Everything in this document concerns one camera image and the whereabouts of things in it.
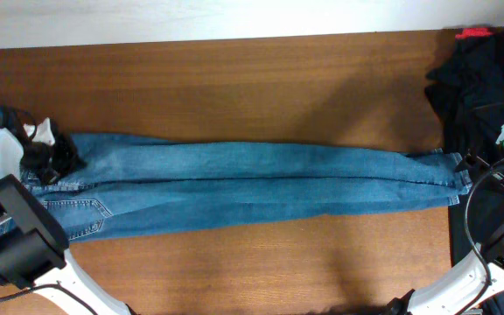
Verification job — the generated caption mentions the blue denim jeans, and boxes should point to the blue denim jeans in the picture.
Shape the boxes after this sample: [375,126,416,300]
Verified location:
[0,104,473,242]

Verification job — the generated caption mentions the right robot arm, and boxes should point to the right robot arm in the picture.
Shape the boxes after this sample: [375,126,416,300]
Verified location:
[383,140,504,314]

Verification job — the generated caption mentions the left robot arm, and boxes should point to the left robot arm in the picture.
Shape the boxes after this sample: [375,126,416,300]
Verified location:
[0,129,133,315]

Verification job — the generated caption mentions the black garment pile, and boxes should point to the black garment pile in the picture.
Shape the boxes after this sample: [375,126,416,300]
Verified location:
[423,28,504,315]

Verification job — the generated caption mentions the red cloth piece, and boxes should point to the red cloth piece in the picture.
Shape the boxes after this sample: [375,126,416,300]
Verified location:
[455,27,494,40]

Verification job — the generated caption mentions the right black cable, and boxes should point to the right black cable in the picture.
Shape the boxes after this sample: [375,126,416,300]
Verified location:
[461,100,504,315]

